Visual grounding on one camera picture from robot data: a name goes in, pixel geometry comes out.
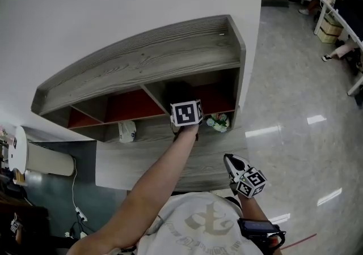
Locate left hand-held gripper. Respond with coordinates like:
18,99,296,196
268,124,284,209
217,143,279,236
170,99,204,128

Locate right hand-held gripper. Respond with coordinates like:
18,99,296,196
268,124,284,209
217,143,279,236
223,154,268,199

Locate grey wooden desk hutch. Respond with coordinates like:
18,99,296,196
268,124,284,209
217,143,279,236
30,14,247,143

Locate person's left forearm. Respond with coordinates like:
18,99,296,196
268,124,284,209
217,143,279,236
66,125,199,255

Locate person's right forearm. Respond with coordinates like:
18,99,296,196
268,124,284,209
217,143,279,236
237,194,269,222

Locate grey wood-grain table top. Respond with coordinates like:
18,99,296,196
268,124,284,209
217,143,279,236
95,106,250,192

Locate long white office desk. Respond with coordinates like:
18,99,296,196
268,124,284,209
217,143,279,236
285,0,363,96

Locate black computer monitor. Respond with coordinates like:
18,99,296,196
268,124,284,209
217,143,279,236
333,0,363,42

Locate potted flowers in white pot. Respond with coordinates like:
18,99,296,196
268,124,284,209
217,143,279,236
206,113,230,133

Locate person's white printed t-shirt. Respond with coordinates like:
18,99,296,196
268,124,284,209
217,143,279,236
136,191,273,255

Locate black wrist-mounted device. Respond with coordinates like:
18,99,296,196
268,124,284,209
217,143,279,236
237,218,286,245

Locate red floor tape strip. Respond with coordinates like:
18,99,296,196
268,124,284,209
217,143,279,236
279,233,318,250

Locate white power strip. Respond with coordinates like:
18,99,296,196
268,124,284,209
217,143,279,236
75,206,87,222

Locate stack of cardboard boxes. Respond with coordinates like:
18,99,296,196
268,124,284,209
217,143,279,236
316,17,344,44

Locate small wooden box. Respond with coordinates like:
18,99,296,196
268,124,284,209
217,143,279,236
12,168,28,186

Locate white power cable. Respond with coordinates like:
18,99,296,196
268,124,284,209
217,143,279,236
70,157,79,209

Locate white round pedestal table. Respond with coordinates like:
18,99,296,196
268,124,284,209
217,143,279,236
7,125,77,177

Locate black floor cable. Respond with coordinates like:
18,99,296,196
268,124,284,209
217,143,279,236
65,219,94,239

